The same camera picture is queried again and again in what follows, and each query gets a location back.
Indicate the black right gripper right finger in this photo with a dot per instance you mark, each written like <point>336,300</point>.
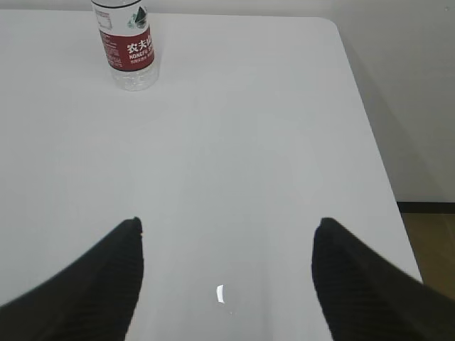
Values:
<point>365,297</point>

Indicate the clear Nongfu Spring water bottle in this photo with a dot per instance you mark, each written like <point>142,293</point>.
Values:
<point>125,32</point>

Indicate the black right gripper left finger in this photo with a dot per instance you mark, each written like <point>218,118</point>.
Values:
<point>94,298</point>

